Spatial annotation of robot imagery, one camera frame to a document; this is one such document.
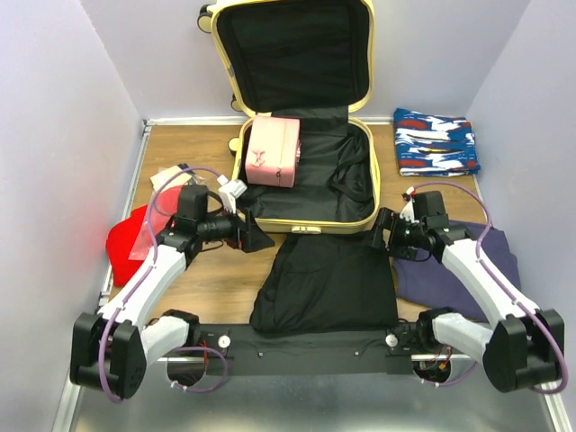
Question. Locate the beige packaged item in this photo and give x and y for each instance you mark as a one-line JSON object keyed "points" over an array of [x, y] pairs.
{"points": [[172, 177]]}

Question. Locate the red folded garment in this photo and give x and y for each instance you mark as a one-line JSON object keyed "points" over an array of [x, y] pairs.
{"points": [[127, 245]]}

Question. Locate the pink cosmetic case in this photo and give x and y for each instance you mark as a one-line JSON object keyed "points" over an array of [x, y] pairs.
{"points": [[273, 151]]}

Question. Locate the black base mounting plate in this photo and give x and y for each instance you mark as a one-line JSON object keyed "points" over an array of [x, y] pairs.
{"points": [[372, 351]]}

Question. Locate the blue red white patterned cloth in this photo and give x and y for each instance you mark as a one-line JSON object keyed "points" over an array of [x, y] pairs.
{"points": [[434, 145]]}

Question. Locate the purple folded sweatshirt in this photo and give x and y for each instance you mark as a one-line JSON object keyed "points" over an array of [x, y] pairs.
{"points": [[427, 283]]}

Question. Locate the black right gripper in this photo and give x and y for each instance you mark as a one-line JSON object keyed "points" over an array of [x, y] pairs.
{"points": [[391, 220]]}

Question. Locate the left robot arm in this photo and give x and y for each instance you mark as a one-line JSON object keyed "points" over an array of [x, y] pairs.
{"points": [[112, 348]]}

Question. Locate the black garment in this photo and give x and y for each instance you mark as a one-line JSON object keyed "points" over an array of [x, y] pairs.
{"points": [[326, 282]]}

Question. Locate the red plastic packaged item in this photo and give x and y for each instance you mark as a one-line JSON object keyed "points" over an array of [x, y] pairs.
{"points": [[162, 210]]}

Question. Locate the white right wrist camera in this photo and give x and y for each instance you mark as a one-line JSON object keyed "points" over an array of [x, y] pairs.
{"points": [[407, 213]]}

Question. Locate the aluminium frame rail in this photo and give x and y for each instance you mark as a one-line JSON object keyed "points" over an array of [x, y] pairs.
{"points": [[185, 393]]}

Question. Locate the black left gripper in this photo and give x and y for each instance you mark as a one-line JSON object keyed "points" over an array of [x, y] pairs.
{"points": [[248, 234]]}

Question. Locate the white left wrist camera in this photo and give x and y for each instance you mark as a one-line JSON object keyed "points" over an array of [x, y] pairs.
{"points": [[229, 191]]}

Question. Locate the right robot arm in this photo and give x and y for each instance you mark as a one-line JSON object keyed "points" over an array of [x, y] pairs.
{"points": [[521, 345]]}

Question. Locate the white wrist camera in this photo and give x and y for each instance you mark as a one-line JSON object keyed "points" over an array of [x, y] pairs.
{"points": [[229, 191], [407, 213]]}

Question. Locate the cream yellow suitcase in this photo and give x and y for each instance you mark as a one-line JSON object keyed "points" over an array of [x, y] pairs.
{"points": [[312, 61]]}

